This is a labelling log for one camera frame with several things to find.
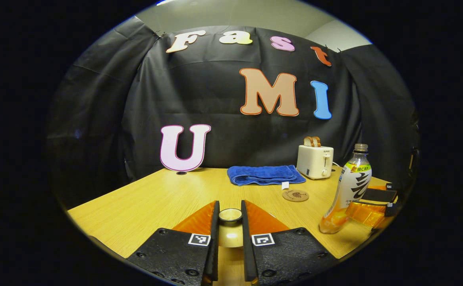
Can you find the cream teacup lid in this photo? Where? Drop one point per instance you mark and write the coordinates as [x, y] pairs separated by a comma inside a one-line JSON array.
[[230, 235]]

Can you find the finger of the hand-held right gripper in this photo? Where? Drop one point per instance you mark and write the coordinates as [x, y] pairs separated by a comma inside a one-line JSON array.
[[368, 213], [380, 194]]

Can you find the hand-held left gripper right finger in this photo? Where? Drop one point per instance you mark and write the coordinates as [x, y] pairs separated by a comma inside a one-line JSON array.
[[246, 246]]

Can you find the folded blue towel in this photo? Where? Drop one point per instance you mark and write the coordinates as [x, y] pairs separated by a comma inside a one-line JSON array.
[[263, 174]]

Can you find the black backdrop cloth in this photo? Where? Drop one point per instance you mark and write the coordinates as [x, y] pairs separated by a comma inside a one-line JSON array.
[[215, 119]]

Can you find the round wooden coaster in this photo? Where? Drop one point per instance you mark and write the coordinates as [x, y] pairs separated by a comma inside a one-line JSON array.
[[296, 196]]

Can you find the toast bread slice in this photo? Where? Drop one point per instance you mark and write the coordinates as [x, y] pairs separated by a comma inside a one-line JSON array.
[[317, 142], [308, 142]]

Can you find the white toaster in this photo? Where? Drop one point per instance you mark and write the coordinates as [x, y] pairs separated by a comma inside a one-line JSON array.
[[315, 163]]

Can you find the clear plastic water bottle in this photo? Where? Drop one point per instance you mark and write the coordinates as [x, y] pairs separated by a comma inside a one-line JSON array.
[[352, 186]]

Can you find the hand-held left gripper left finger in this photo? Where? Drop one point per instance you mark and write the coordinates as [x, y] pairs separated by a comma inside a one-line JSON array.
[[215, 238]]

